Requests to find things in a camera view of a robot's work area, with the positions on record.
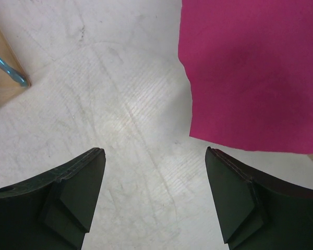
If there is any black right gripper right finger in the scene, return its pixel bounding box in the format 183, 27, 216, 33
205, 148, 313, 249

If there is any blue iridescent fork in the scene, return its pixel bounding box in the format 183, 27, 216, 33
0, 58, 28, 87

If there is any pink paper napkin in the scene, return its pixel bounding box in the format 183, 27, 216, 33
178, 0, 313, 154

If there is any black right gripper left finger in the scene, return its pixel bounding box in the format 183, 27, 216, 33
0, 147, 105, 249

